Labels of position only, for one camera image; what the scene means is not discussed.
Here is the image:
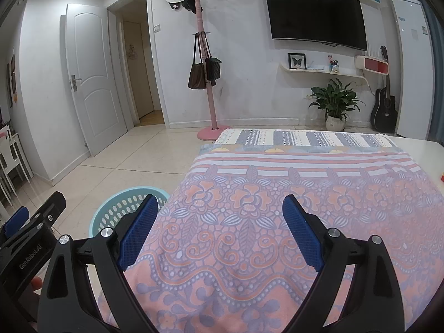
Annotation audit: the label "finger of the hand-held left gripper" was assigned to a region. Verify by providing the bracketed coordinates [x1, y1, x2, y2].
[0, 206, 30, 241]
[29, 191, 66, 231]

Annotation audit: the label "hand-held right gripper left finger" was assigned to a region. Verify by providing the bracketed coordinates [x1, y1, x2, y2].
[37, 193, 160, 333]

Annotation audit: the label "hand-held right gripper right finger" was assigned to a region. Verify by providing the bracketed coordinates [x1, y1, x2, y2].
[282, 194, 406, 333]

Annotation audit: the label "teal plastic basket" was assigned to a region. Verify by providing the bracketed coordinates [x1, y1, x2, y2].
[83, 186, 170, 240]

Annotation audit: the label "white wooden furniture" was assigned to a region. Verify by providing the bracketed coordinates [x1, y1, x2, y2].
[0, 125, 33, 212]

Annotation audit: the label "pink purple floral blanket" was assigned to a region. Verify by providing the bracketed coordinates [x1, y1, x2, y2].
[97, 145, 444, 333]

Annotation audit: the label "white grey dotted blanket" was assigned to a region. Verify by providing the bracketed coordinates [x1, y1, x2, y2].
[213, 128, 399, 148]

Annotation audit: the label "white plant pot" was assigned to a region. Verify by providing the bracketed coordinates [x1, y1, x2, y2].
[325, 114, 345, 132]

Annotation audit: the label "white door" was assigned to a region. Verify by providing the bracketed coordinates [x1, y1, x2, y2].
[65, 3, 128, 157]

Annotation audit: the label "green leafy plant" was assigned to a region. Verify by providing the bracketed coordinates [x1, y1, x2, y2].
[305, 78, 365, 118]

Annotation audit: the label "black acoustic guitar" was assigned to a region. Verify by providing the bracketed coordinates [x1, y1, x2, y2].
[370, 46, 398, 133]

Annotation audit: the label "pink coat rack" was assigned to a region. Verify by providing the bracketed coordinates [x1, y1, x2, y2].
[189, 0, 231, 142]

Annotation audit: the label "brown handbag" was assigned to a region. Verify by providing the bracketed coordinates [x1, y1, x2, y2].
[188, 33, 208, 90]

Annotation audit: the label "framed butterfly picture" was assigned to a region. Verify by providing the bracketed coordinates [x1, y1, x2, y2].
[287, 53, 307, 70]

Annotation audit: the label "black handbag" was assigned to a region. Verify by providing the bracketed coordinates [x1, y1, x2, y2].
[205, 35, 221, 82]

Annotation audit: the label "white refrigerator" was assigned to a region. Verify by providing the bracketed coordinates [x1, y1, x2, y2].
[390, 0, 434, 141]

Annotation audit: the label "black television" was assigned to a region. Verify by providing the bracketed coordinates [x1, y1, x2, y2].
[264, 0, 368, 52]

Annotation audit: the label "wall pictures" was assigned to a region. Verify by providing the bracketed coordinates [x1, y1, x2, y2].
[9, 54, 19, 105]

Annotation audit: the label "white curved wall shelf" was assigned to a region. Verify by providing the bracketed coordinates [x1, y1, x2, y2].
[279, 60, 368, 85]

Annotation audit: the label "red white wall box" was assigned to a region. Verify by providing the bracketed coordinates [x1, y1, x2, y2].
[354, 55, 389, 76]

